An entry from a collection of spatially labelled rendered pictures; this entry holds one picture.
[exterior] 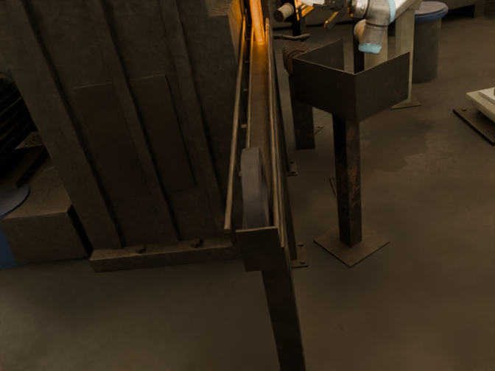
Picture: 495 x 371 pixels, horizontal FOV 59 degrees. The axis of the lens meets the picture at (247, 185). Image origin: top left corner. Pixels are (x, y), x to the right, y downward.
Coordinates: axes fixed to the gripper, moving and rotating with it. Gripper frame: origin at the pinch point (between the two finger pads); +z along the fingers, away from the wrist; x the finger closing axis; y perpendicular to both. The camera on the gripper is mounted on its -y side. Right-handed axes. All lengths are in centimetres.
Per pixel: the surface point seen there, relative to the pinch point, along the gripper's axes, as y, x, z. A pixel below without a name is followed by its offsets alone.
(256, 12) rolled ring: -1.9, 21.4, 18.5
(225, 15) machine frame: 4, 61, 27
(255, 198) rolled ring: -10, 129, 16
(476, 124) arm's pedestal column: -46, -13, -98
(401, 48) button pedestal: -24, -51, -62
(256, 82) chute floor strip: -18, 52, 16
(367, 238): -67, 62, -34
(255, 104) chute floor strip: -19, 66, 16
